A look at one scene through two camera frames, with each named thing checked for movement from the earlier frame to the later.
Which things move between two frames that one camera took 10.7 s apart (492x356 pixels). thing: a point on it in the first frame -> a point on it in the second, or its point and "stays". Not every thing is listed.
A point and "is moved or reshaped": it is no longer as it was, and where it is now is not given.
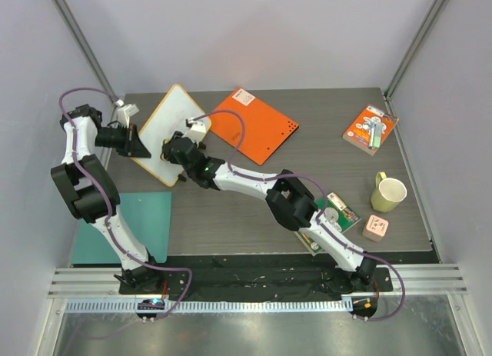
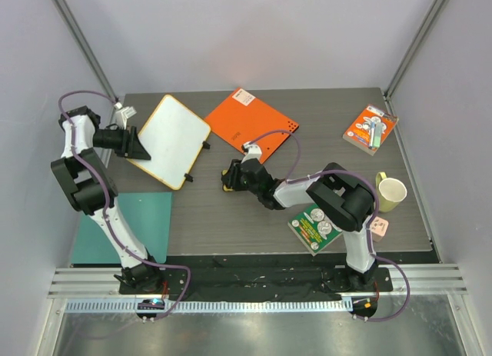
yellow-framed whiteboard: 170,118 is moved or reshaped
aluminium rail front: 97,291 stays
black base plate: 254,277 stays
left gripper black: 134,147 stays
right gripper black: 169,150 -> 234,175
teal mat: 146,216 stays
